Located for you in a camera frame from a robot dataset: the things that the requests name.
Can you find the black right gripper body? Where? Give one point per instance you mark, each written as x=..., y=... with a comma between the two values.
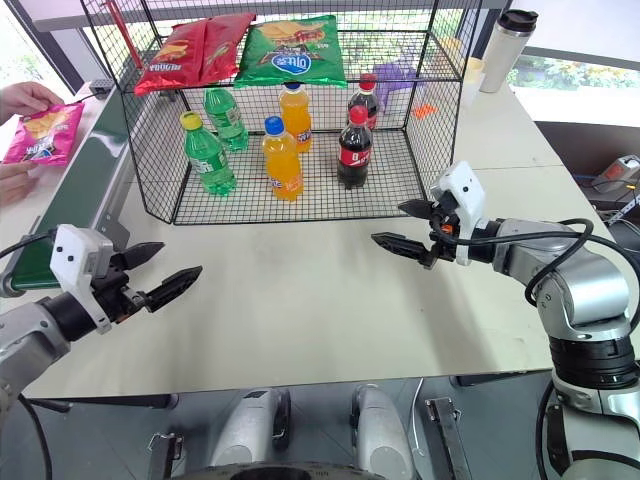
x=446, y=247

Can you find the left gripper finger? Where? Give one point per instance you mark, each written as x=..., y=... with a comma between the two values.
x=175, y=287
x=142, y=254

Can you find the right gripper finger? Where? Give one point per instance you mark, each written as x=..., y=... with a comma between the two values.
x=405, y=246
x=417, y=208

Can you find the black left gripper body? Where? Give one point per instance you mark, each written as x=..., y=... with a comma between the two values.
x=112, y=295

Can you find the pink chip bag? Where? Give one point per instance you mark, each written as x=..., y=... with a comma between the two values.
x=45, y=137

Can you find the dark rounded robot base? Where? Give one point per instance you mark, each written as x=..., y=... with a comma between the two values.
x=295, y=472

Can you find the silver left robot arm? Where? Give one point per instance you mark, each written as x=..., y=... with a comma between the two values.
x=27, y=335

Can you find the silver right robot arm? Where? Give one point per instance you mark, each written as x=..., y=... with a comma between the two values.
x=585, y=295

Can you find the green conveyor belt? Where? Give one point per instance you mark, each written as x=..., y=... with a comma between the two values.
x=75, y=200

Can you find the person's bare hand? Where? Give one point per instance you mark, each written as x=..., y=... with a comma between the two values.
x=25, y=100
x=15, y=182

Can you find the cola bottle red cap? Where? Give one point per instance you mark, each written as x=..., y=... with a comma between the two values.
x=355, y=155
x=365, y=102

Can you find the small orange object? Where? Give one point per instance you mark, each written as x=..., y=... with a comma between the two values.
x=425, y=111

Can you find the green soda bottle yellow cap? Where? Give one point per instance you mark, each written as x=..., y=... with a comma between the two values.
x=210, y=162

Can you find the cream paper cup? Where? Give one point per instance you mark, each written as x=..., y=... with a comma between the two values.
x=472, y=80

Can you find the orange soda bottle blue cap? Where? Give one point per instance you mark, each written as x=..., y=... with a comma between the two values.
x=283, y=167
x=296, y=117

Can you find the grey power adapter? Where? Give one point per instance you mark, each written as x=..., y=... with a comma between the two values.
x=101, y=86

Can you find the white travel mug black lid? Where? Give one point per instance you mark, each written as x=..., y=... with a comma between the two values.
x=505, y=55

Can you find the grey red handheld device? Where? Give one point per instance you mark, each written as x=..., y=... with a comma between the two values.
x=620, y=170

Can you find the red chip bag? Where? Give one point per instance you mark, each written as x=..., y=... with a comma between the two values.
x=167, y=62
x=222, y=45

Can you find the green chip bag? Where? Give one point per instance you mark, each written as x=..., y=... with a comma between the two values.
x=292, y=55

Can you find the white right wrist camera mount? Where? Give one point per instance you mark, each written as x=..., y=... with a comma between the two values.
x=467, y=192

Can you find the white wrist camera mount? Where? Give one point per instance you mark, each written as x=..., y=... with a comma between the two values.
x=75, y=255
x=467, y=192

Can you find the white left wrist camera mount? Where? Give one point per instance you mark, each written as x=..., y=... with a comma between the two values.
x=75, y=255

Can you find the black metal table bracket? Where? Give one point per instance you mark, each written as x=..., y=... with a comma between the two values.
x=167, y=457
x=450, y=440

